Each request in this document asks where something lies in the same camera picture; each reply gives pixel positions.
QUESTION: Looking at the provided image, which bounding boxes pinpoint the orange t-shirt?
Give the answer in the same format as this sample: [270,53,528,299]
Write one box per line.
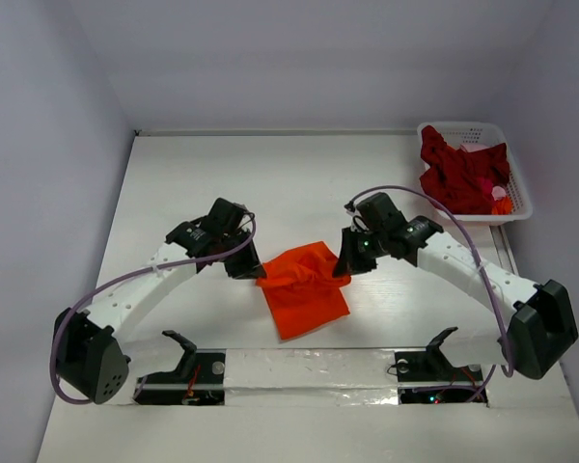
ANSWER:
[256,241,351,341]

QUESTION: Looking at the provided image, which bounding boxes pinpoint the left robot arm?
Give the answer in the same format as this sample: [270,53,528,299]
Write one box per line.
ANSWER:
[49,198,265,405]

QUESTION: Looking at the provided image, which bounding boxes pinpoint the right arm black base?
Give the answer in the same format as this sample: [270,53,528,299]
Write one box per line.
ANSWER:
[387,351,488,405]

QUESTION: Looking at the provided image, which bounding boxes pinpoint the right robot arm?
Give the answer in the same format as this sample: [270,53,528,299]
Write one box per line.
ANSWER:
[333,189,579,380]

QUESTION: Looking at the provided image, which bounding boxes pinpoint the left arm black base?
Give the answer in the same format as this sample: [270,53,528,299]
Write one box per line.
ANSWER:
[133,349,227,406]

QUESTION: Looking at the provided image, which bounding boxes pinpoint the dark red t-shirt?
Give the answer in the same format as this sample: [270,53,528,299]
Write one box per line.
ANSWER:
[420,125,510,215]

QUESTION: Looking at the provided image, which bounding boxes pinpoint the white plastic laundry basket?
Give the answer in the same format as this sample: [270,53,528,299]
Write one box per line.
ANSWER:
[417,122,533,226]

